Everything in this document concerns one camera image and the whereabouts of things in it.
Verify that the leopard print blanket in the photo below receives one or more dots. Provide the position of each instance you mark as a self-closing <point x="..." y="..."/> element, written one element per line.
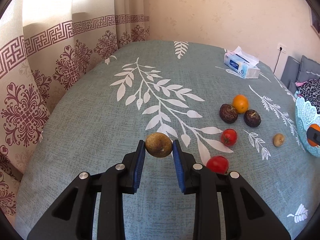
<point x="310" y="90"/>

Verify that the small tan round fruit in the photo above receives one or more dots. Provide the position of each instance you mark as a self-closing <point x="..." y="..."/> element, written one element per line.
<point x="278" y="140"/>

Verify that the light blue lattice plastic basket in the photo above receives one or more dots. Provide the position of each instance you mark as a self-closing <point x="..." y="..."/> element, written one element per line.
<point x="302" y="115"/>

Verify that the red tomato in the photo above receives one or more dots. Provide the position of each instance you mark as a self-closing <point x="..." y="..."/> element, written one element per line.
<point x="230" y="137"/>
<point x="217" y="163"/>

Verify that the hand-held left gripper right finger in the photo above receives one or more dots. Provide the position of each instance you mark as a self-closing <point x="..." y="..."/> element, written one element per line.
<point x="178" y="167"/>

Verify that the teal leaf-print tablecloth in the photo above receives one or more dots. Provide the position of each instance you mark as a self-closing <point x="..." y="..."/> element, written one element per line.
<point x="100" y="130"/>

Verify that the white and blue tissue box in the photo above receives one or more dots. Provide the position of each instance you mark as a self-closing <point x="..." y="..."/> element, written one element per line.
<point x="240" y="67"/>

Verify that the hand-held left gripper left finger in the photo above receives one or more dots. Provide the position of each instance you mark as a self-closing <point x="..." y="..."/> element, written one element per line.
<point x="139" y="167"/>

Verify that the dark purple round fruit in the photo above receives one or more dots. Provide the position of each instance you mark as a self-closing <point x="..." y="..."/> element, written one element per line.
<point x="227" y="115"/>
<point x="252" y="118"/>

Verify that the framed wall picture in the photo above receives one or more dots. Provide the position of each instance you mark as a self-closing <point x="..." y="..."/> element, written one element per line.
<point x="315" y="20"/>

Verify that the brown round fruit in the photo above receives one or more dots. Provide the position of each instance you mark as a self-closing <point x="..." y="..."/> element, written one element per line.
<point x="157" y="143"/>

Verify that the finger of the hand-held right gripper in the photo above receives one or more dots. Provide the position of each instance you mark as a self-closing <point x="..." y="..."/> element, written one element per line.
<point x="313" y="135"/>

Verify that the white wall socket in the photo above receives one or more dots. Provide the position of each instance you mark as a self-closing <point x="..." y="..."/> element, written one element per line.
<point x="282" y="48"/>

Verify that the large grey cushion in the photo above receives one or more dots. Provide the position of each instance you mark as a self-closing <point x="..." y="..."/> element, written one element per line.
<point x="310" y="67"/>

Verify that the grey upholstered bed frame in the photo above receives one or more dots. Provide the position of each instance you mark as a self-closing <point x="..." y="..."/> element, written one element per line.
<point x="290" y="70"/>

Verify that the small grey cushion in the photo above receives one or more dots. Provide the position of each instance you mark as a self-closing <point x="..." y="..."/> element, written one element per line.
<point x="293" y="87"/>

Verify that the beige curtain with maroon pattern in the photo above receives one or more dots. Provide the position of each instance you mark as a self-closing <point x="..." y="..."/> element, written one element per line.
<point x="62" y="55"/>

